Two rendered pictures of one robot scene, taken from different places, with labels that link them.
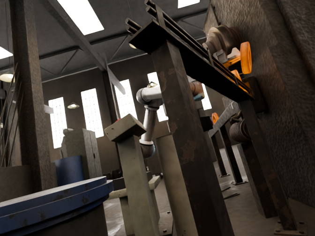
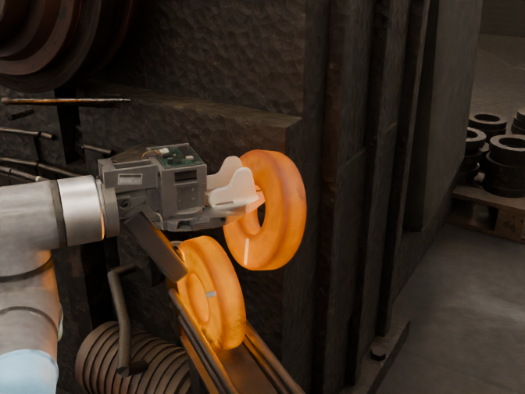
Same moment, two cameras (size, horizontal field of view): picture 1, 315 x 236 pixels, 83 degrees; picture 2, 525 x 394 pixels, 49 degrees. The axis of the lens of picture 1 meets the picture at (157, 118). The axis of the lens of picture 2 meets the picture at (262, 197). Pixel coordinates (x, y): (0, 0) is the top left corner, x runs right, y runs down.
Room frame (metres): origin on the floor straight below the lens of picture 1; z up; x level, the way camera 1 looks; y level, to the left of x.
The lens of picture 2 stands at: (0.53, 0.07, 1.16)
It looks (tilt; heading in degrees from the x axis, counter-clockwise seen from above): 26 degrees down; 298
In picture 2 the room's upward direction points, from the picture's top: straight up
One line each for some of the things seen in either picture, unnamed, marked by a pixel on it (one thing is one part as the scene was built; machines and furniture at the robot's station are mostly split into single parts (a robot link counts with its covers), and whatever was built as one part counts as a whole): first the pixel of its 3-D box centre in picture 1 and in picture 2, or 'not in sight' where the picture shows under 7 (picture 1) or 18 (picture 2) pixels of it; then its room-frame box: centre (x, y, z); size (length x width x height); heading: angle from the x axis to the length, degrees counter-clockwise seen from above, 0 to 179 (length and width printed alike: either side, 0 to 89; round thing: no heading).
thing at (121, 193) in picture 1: (136, 186); not in sight; (1.32, 0.26, 0.28); 0.32 x 0.32 x 0.04; 85
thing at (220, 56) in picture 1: (217, 62); (154, 192); (0.93, -0.40, 0.87); 0.12 x 0.08 x 0.09; 52
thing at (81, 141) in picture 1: (85, 161); not in sight; (4.39, 1.97, 0.75); 0.70 x 0.48 x 1.50; 177
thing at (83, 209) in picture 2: not in sight; (83, 208); (0.98, -0.34, 0.86); 0.08 x 0.05 x 0.08; 142
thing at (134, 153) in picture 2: (251, 95); (149, 214); (1.14, -0.63, 0.68); 0.11 x 0.08 x 0.24; 87
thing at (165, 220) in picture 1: (140, 209); not in sight; (1.32, 0.26, 0.13); 0.40 x 0.40 x 0.26; 85
